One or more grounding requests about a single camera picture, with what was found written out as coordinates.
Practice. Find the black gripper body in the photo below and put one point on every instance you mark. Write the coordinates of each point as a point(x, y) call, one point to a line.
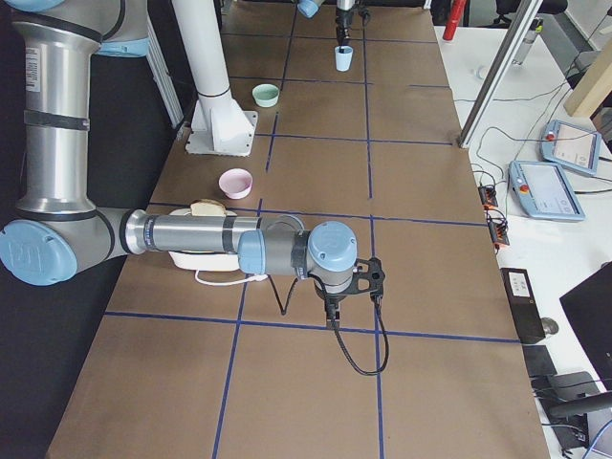
point(331, 302)
point(342, 19)

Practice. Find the light blue cup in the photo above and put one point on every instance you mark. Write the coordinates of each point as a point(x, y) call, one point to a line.
point(343, 61)

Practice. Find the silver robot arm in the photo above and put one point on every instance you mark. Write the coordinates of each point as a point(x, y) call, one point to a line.
point(60, 232)
point(309, 8)

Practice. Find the mint green bowl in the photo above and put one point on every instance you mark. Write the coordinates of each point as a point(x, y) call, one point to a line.
point(265, 95)

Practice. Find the red cylinder bottle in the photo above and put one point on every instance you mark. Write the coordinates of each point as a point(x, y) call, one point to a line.
point(455, 15)

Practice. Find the orange black connector board near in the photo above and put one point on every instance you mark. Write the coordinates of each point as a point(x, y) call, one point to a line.
point(498, 229)

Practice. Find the orange black connector board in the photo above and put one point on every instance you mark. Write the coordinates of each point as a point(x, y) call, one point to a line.
point(488, 197)
point(498, 229)

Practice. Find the orange black connector board far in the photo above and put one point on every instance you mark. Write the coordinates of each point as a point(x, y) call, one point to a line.
point(488, 197)

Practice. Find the black box with label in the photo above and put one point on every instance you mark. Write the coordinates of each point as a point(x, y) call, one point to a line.
point(527, 321)

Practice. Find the pink bowl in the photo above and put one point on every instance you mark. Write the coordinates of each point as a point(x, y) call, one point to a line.
point(236, 183)

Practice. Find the cream white toaster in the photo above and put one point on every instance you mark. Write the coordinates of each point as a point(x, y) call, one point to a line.
point(207, 261)

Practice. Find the toast bread slice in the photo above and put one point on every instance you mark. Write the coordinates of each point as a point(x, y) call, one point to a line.
point(206, 208)

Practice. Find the near teach pendant tablet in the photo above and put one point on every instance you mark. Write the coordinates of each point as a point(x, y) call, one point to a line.
point(544, 192)

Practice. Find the teach pendant tablet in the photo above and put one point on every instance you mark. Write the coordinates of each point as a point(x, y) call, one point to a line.
point(544, 192)
point(573, 147)

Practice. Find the far teach pendant tablet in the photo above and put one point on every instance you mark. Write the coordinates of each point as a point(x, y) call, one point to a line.
point(573, 147)

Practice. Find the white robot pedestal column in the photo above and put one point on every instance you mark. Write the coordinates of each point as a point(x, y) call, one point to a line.
point(219, 126)

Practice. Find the aluminium frame post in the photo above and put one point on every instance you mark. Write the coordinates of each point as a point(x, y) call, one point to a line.
point(518, 39)

